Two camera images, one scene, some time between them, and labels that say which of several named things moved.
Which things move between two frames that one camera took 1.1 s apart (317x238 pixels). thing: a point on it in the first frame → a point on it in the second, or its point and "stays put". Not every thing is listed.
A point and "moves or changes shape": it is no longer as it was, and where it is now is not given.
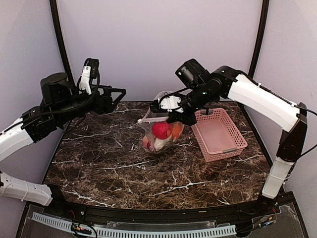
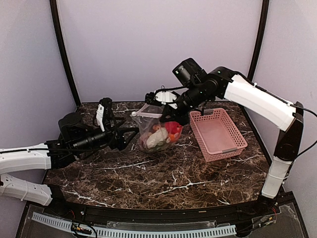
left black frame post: (54, 11) stays put
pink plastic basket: (219, 138) stays put
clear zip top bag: (158, 134) moves or changes shape
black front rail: (122, 214) stays put
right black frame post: (265, 6) stays put
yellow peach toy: (145, 141) → (156, 127)
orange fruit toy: (177, 129) → (172, 138)
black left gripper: (102, 108) → (119, 143)
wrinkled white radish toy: (159, 143) → (160, 135)
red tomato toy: (162, 130) → (173, 127)
